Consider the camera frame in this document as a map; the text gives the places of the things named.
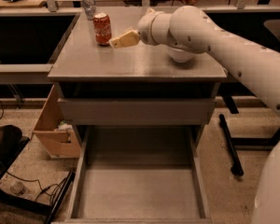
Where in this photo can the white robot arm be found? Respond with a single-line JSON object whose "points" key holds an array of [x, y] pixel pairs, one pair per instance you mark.
{"points": [[189, 30]]}

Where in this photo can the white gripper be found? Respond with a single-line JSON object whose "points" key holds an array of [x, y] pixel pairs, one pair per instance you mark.
{"points": [[145, 27]]}

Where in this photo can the white ceramic bowl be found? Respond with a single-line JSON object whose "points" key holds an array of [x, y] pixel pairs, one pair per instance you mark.
{"points": [[180, 56]]}

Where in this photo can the dark bag on floor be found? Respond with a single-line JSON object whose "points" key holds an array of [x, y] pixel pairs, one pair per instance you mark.
{"points": [[10, 137]]}

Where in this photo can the red coke can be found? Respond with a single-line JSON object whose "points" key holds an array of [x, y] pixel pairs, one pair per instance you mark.
{"points": [[102, 28]]}

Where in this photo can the black frame on floor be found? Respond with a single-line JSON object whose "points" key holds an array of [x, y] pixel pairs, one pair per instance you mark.
{"points": [[47, 210]]}

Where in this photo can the black pole on floor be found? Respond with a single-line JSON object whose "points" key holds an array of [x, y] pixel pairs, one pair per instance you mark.
{"points": [[236, 168]]}

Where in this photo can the cardboard box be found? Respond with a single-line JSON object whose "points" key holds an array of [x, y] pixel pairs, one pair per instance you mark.
{"points": [[59, 143]]}

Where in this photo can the grey top drawer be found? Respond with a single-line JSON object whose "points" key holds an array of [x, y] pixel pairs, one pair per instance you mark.
{"points": [[137, 111]]}

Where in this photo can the clear plastic water bottle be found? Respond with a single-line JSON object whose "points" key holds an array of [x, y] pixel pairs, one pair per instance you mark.
{"points": [[89, 8]]}

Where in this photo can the grey drawer cabinet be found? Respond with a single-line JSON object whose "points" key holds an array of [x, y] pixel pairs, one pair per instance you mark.
{"points": [[86, 70]]}

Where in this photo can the open grey middle drawer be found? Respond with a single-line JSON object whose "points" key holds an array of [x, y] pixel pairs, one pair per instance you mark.
{"points": [[138, 175]]}

